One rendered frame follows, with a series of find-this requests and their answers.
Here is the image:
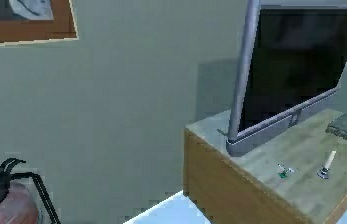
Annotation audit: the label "grey flat television set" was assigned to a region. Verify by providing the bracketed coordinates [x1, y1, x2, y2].
[216, 0, 347, 158]

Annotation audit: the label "brown wooden television cabinet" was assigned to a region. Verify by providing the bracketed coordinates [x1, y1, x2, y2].
[182, 108, 347, 224]

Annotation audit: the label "small green and silver keys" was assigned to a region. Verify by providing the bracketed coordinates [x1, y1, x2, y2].
[276, 163, 297, 180]

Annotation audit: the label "white candle in grey holder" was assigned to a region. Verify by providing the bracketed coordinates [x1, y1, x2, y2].
[316, 150, 338, 180]

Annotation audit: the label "pink round bin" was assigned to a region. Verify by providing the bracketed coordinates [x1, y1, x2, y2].
[0, 182, 39, 224]

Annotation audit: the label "brown framed wall picture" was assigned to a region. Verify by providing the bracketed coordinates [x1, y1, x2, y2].
[0, 0, 79, 48]

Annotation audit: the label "black wire frame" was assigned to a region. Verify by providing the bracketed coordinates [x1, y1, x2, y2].
[10, 171, 62, 224]

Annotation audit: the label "dark grey flat box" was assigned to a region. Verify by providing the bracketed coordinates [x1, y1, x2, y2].
[325, 113, 347, 141]

